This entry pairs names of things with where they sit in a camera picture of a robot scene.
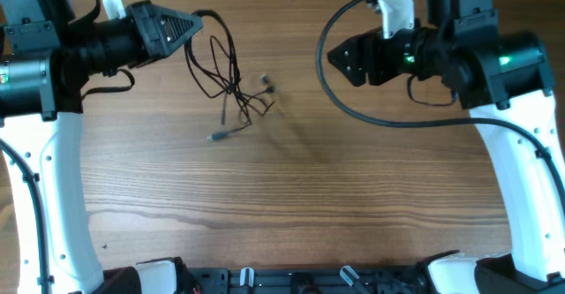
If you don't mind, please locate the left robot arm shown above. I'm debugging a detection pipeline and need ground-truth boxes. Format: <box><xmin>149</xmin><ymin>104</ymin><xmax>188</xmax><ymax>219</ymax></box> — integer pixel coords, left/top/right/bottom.
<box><xmin>1</xmin><ymin>0</ymin><xmax>202</xmax><ymax>293</ymax></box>

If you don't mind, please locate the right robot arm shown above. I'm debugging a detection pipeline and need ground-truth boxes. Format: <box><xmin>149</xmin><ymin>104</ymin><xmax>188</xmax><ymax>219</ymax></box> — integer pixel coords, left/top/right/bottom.
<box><xmin>315</xmin><ymin>0</ymin><xmax>564</xmax><ymax>293</ymax></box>

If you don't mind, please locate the right camera cable black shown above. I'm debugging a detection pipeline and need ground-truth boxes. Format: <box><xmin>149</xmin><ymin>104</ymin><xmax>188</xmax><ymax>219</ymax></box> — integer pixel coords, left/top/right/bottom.
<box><xmin>315</xmin><ymin>0</ymin><xmax>564</xmax><ymax>207</ymax></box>

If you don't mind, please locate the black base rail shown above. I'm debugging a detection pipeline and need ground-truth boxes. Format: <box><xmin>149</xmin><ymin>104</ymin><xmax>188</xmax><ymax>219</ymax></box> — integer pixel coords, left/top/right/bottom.
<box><xmin>189</xmin><ymin>266</ymin><xmax>432</xmax><ymax>294</ymax></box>

